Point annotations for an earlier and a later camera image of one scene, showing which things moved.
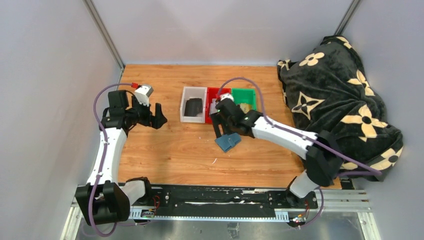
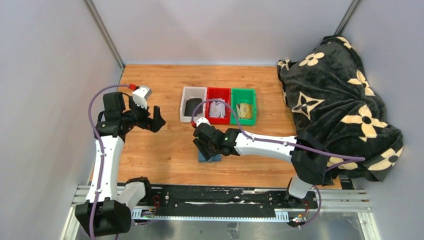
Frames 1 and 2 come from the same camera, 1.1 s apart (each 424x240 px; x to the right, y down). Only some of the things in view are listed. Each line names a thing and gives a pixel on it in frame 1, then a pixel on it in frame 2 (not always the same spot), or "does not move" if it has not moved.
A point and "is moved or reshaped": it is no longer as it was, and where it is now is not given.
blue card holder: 225,142 is moved or reshaped
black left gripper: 156,121 does not move
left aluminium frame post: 106,35 does not move
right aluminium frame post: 347,17 does not move
